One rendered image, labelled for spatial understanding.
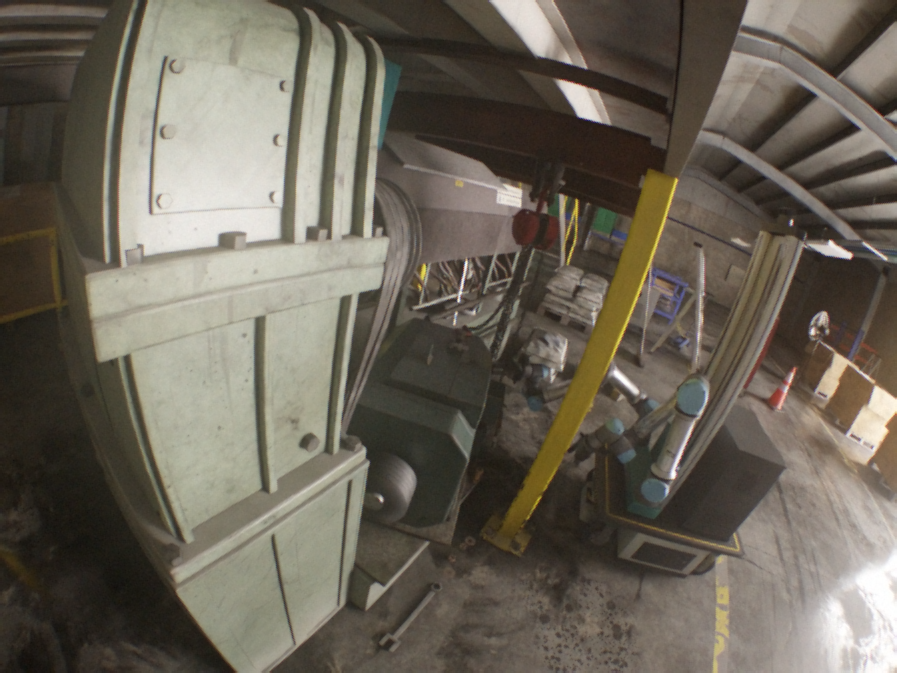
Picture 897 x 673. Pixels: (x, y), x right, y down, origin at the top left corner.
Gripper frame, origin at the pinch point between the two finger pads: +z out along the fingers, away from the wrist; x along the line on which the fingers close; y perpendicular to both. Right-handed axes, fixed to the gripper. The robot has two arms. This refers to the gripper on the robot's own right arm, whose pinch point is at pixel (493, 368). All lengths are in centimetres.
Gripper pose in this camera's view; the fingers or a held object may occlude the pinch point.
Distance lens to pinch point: 184.7
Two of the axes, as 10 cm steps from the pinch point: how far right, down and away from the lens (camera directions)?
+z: -9.3, -0.8, -3.7
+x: -2.9, -4.6, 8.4
